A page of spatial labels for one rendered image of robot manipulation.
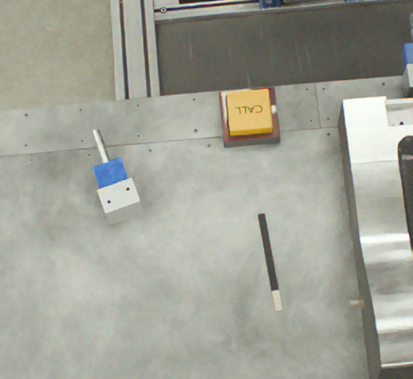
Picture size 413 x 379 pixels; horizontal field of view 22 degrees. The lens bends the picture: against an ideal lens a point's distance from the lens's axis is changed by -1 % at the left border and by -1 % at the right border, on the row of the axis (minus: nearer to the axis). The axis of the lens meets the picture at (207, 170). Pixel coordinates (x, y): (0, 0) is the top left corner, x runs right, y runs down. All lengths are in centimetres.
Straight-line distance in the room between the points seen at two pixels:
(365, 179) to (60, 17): 130
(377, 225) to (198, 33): 97
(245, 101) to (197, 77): 72
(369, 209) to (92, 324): 40
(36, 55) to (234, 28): 51
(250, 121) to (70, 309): 36
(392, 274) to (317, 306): 14
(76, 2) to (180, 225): 118
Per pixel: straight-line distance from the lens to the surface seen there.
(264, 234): 149
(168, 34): 229
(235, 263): 149
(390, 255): 141
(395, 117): 150
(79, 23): 257
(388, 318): 134
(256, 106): 153
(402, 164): 146
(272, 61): 225
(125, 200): 147
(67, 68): 252
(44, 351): 148
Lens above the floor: 223
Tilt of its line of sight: 69 degrees down
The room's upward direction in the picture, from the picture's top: 6 degrees counter-clockwise
